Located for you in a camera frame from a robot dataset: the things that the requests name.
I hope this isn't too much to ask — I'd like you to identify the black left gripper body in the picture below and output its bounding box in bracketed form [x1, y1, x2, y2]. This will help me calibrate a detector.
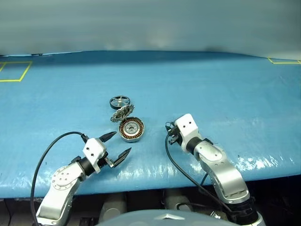
[96, 152, 116, 168]

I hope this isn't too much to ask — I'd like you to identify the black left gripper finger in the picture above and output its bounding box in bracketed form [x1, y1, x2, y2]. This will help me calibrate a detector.
[112, 147, 132, 168]
[98, 131, 117, 144]

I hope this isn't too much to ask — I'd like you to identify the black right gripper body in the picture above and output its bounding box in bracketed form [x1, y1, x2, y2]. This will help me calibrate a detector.
[165, 121, 183, 145]

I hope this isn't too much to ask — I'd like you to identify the black spoked rotor ring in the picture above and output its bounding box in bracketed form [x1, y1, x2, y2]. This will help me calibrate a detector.
[109, 95, 131, 110]

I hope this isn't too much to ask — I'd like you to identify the round copper-wound motor housing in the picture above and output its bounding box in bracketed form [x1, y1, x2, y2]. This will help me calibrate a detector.
[117, 117, 146, 143]

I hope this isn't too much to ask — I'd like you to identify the toothed metal motor lid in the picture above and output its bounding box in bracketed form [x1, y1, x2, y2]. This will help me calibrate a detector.
[110, 104, 135, 123]

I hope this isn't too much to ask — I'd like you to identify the grey rounded shape under table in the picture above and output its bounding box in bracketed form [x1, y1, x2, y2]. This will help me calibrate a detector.
[98, 193, 127, 222]
[163, 188, 196, 212]

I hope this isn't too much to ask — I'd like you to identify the blue plastic table cover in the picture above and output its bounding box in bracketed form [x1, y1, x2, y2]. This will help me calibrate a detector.
[0, 49, 301, 198]

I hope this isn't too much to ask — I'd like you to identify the grey robot torso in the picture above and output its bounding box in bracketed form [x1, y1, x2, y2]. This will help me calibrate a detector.
[95, 209, 226, 226]

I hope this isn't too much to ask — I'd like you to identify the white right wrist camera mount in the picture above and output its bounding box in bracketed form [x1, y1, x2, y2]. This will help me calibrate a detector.
[175, 113, 199, 151]

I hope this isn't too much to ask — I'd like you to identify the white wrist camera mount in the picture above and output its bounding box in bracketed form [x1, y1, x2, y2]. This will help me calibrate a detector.
[82, 138, 107, 174]
[175, 113, 199, 151]

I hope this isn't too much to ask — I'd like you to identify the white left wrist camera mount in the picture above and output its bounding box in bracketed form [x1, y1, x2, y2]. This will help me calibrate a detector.
[82, 138, 107, 174]

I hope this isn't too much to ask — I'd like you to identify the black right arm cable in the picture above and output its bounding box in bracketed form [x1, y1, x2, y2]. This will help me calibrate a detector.
[164, 134, 238, 223]

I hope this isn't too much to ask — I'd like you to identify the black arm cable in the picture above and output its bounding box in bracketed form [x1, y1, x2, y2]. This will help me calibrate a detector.
[164, 134, 238, 223]
[30, 131, 89, 224]

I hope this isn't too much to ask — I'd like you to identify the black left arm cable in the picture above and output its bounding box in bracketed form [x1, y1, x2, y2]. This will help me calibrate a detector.
[30, 131, 89, 224]

